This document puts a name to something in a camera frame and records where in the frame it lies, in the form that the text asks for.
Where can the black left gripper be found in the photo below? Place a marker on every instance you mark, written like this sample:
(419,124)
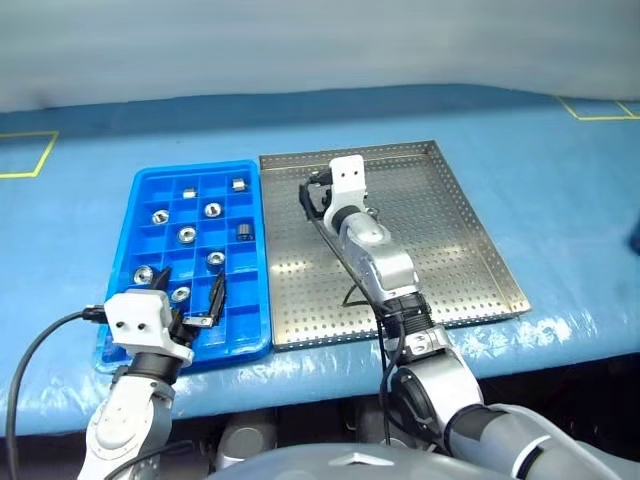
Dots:
(182,331)

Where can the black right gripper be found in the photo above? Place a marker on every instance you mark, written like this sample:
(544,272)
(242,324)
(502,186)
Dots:
(323,192)

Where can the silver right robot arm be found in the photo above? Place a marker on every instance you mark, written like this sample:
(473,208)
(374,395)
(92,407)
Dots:
(385,260)

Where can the blue compartment tray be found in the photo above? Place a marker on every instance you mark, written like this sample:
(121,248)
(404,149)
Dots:
(150,246)

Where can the perforated metal tray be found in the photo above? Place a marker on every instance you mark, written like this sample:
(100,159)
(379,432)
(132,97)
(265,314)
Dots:
(450,240)

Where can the dark grey rounded cylinder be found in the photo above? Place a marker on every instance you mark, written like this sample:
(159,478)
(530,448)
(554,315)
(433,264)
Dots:
(370,420)
(247,435)

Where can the silver robot torso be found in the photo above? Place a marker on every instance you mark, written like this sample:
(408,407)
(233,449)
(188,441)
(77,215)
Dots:
(310,465)

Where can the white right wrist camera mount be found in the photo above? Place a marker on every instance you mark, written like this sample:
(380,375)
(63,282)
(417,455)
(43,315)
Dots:
(347,185)

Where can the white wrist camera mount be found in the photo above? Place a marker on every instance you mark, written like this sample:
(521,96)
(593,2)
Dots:
(135,320)
(347,185)

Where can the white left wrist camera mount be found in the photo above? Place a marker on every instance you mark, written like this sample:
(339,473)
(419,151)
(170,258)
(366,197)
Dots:
(135,320)

